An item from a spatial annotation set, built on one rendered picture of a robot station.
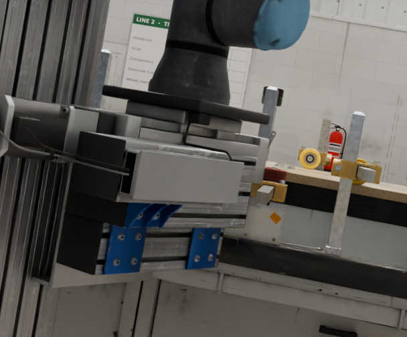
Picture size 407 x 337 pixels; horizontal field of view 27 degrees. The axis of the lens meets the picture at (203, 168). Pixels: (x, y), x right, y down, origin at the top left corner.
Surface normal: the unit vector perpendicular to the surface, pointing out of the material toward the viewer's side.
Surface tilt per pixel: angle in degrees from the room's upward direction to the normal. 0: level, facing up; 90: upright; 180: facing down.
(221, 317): 90
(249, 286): 90
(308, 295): 90
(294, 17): 97
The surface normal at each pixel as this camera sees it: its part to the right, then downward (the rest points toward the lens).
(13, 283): 0.80, 0.18
